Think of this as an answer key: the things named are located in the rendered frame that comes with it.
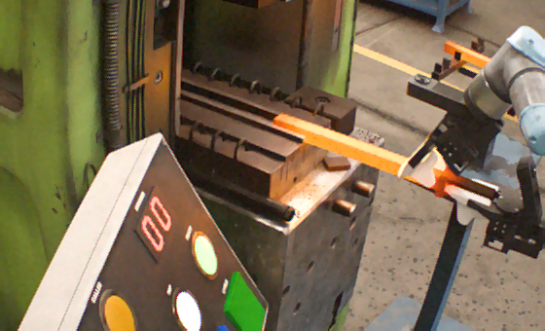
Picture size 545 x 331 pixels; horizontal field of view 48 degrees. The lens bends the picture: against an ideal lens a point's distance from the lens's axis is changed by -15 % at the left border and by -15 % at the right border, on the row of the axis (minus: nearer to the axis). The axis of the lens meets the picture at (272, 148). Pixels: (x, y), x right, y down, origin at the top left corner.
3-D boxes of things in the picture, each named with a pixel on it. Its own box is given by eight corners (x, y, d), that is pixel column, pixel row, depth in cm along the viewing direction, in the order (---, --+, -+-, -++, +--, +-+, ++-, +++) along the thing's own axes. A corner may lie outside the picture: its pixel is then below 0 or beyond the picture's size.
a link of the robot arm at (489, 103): (477, 75, 96) (489, 59, 102) (460, 93, 99) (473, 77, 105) (510, 111, 95) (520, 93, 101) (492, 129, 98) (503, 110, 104)
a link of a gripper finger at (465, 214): (435, 219, 110) (482, 236, 107) (442, 190, 107) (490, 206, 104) (440, 210, 113) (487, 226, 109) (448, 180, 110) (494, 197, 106)
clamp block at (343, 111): (354, 130, 141) (358, 102, 137) (335, 148, 134) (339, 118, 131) (302, 112, 146) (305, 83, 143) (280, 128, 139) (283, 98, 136)
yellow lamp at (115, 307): (149, 330, 60) (145, 298, 57) (119, 354, 56) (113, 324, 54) (124, 314, 61) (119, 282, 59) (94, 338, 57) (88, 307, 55)
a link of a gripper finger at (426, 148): (411, 172, 107) (445, 135, 103) (404, 165, 108) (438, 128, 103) (418, 162, 111) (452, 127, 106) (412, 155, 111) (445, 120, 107)
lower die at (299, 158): (326, 156, 132) (331, 116, 127) (268, 207, 117) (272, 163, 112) (152, 91, 149) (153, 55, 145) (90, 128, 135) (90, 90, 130)
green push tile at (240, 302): (266, 309, 86) (239, 270, 83) (258, 349, 80) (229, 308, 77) (253, 312, 87) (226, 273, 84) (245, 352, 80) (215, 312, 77)
